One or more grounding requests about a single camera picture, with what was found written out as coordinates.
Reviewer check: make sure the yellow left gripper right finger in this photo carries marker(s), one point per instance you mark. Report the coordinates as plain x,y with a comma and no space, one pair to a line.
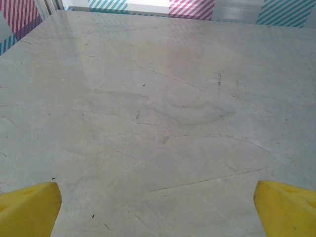
288,212

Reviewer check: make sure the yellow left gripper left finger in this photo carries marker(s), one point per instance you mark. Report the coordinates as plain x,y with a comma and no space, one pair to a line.
27,212

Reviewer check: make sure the aluminium frame post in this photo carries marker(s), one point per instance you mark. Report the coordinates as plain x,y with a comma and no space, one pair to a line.
53,3

